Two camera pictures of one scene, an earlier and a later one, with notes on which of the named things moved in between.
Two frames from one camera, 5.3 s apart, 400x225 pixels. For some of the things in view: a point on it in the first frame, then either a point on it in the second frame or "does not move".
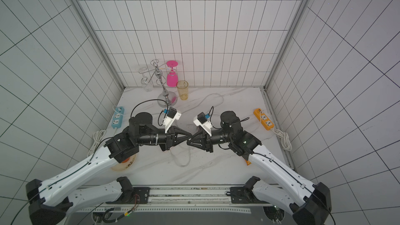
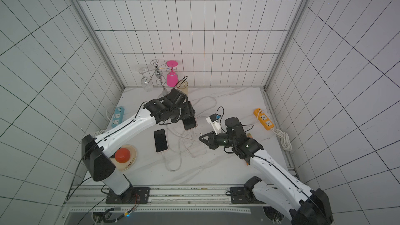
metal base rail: [190, 199] does not move
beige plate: [124, 165] does not move
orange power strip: [264, 120] does not move
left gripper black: [171, 138] → [188, 112]
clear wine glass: [145, 81] does not move
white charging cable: [186, 108] → [180, 130]
